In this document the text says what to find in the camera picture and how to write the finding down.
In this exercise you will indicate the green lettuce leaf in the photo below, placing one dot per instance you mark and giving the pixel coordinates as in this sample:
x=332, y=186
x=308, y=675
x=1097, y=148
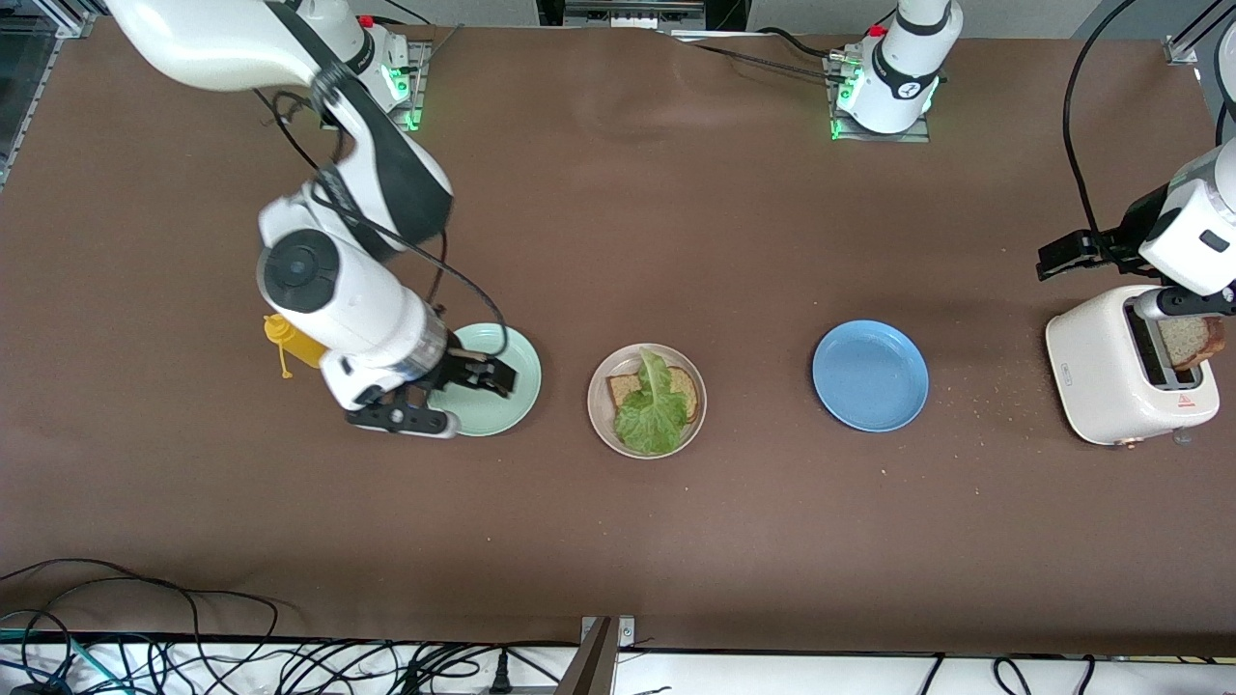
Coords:
x=652, y=415

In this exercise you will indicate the grey power strip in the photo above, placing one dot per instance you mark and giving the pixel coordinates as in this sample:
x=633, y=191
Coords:
x=632, y=12

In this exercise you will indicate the black power plug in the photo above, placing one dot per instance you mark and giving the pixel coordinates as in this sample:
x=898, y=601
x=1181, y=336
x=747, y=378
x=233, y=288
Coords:
x=499, y=676

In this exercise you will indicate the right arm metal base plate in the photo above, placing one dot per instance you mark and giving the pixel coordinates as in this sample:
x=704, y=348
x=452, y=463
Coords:
x=417, y=97

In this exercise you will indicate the white two-slot toaster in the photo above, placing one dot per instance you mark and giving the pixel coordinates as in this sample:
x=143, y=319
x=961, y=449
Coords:
x=1096, y=376

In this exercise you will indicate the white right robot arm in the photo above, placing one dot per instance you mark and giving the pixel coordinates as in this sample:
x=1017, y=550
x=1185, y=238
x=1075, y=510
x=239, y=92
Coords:
x=338, y=290

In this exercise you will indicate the brown bread slice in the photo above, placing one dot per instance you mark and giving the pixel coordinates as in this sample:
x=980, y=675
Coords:
x=623, y=386
x=1193, y=340

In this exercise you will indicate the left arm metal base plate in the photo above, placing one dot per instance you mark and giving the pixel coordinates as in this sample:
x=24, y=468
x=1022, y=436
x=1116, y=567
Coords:
x=838, y=97

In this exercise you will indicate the blue plate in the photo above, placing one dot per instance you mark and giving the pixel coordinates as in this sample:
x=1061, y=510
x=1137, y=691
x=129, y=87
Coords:
x=870, y=375

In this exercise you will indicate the mint green plate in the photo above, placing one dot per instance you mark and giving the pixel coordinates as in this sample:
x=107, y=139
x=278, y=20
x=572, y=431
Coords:
x=502, y=415

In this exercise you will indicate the yellow squeeze bottle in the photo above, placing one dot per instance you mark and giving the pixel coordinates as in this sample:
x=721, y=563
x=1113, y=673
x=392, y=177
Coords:
x=285, y=338

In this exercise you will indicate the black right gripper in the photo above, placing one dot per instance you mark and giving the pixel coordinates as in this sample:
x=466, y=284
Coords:
x=462, y=366

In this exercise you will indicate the beige plate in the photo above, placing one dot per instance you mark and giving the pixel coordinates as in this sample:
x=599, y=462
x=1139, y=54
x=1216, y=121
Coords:
x=603, y=405

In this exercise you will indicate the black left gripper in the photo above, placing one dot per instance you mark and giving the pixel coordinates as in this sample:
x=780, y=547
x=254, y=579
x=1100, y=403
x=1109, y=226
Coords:
x=1128, y=235

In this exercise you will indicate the aluminium table bracket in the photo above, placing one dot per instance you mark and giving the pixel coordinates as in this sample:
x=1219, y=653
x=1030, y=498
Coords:
x=603, y=656

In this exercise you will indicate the aluminium frame rail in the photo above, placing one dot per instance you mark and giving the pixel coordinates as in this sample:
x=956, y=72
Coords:
x=48, y=58
x=1193, y=34

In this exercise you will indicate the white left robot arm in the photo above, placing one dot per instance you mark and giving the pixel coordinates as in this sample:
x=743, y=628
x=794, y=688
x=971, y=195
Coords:
x=903, y=77

